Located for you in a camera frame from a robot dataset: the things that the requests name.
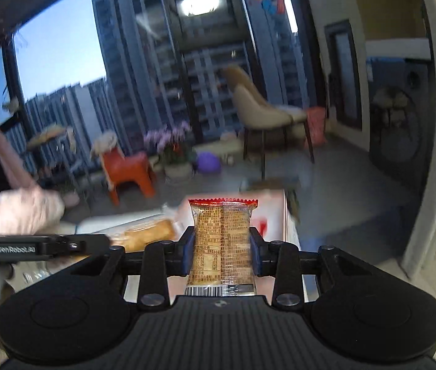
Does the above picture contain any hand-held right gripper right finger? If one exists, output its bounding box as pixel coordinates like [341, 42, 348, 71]
[249, 227, 376, 310]

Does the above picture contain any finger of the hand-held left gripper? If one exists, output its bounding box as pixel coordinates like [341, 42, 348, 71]
[85, 235, 112, 257]

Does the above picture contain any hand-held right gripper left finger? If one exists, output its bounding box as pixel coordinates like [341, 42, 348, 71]
[69, 227, 196, 311]

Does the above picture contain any red edged cracker packet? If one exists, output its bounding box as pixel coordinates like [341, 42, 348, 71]
[185, 197, 260, 297]

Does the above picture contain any golden bread packet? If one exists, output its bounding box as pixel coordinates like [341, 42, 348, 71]
[110, 218, 176, 253]

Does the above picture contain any person's left forearm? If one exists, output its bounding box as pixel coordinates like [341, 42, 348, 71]
[0, 121, 66, 236]

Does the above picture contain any white fluffy blanket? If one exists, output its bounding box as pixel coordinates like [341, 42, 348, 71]
[6, 206, 188, 305]

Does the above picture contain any orange child chair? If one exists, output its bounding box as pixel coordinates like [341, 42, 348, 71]
[100, 148, 157, 207]

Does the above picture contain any purple ball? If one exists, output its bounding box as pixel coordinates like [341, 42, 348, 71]
[196, 151, 222, 175]

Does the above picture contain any white plush toy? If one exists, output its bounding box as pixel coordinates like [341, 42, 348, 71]
[90, 131, 120, 158]

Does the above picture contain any potted purple orchid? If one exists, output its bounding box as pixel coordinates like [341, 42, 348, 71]
[144, 121, 197, 180]

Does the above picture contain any black metal plant stand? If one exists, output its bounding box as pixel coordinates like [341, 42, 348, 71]
[25, 125, 91, 209]

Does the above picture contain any red bag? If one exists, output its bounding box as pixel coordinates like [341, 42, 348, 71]
[305, 106, 327, 147]

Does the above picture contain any beige upholstered chair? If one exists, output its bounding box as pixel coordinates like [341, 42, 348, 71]
[222, 65, 317, 180]

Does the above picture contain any black framed panel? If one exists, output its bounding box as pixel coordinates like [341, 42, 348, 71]
[324, 21, 363, 128]

